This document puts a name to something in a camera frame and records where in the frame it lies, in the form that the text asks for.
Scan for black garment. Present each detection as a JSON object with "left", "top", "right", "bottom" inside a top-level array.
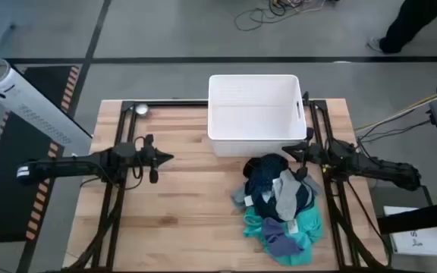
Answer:
[{"left": 242, "top": 156, "right": 262, "bottom": 180}]

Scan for black orange-striped floor mat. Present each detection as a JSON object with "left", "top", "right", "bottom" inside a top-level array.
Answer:
[{"left": 0, "top": 64, "right": 81, "bottom": 243}]

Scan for white tower fan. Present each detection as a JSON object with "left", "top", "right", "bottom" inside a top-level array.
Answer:
[{"left": 0, "top": 57, "right": 93, "bottom": 157}]

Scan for black aluminium rig frame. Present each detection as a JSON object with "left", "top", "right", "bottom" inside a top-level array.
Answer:
[{"left": 47, "top": 90, "right": 394, "bottom": 273}]

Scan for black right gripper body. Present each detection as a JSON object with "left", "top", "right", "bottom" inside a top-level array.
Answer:
[{"left": 296, "top": 127, "right": 322, "bottom": 181}]

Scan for light grey garment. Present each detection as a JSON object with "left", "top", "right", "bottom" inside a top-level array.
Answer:
[{"left": 271, "top": 168, "right": 322, "bottom": 223}]

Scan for white cable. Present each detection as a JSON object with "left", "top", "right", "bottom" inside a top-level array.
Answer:
[{"left": 354, "top": 87, "right": 437, "bottom": 133}]

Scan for person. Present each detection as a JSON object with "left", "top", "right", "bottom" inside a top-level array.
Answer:
[{"left": 367, "top": 0, "right": 437, "bottom": 54}]

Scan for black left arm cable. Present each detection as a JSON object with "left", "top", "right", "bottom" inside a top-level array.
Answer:
[{"left": 80, "top": 135, "right": 146, "bottom": 191}]

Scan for yellow cable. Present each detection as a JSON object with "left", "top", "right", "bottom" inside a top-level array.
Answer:
[{"left": 354, "top": 85, "right": 437, "bottom": 130}]

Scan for teal garment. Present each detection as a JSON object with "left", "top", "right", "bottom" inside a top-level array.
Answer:
[{"left": 242, "top": 200, "right": 325, "bottom": 267}]

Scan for black floor cables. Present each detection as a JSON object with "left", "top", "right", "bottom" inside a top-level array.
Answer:
[{"left": 354, "top": 120, "right": 432, "bottom": 144}]

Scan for white printed paper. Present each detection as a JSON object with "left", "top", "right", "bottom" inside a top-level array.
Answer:
[{"left": 383, "top": 206, "right": 437, "bottom": 258}]

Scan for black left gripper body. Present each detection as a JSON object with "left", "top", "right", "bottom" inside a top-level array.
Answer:
[{"left": 141, "top": 134, "right": 159, "bottom": 184}]

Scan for tangled floor cable bundle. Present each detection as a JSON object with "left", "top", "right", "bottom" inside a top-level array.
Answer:
[{"left": 234, "top": 0, "right": 337, "bottom": 32}]

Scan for dark grey garment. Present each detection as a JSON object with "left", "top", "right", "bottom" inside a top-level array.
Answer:
[{"left": 231, "top": 187, "right": 249, "bottom": 209}]

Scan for navy dotted garment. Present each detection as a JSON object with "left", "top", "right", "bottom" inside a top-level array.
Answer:
[{"left": 244, "top": 152, "right": 316, "bottom": 223}]

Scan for purple blue garment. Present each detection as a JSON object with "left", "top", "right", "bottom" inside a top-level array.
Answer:
[{"left": 260, "top": 216, "right": 305, "bottom": 259}]

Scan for white perforated plastic basket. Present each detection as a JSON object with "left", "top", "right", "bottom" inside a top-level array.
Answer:
[{"left": 206, "top": 74, "right": 309, "bottom": 158}]

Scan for dark grey floor plate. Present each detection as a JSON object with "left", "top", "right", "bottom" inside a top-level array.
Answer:
[{"left": 369, "top": 184, "right": 434, "bottom": 213}]

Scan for black beam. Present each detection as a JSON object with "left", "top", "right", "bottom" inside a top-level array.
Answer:
[{"left": 376, "top": 197, "right": 437, "bottom": 236}]

